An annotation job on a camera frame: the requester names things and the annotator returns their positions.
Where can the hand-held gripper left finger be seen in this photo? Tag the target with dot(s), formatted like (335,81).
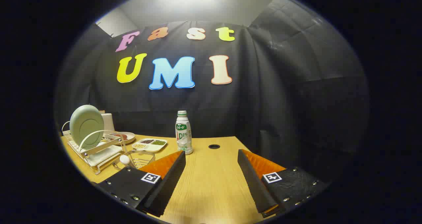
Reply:
(166,184)

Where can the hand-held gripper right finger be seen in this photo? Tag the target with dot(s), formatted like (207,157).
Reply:
(255,184)

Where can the pale green plate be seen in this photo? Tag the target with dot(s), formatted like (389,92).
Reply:
(85,125)

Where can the small beige plate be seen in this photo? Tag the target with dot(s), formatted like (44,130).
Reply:
(130,138)

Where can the white divided snack tray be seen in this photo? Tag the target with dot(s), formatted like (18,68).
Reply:
(150,146)

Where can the white drink bottle green label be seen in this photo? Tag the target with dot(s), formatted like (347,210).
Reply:
(183,131)

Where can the white toaster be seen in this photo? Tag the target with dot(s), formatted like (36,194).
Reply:
(108,122)

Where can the black backdrop cloth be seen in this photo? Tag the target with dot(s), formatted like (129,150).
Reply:
(263,85)

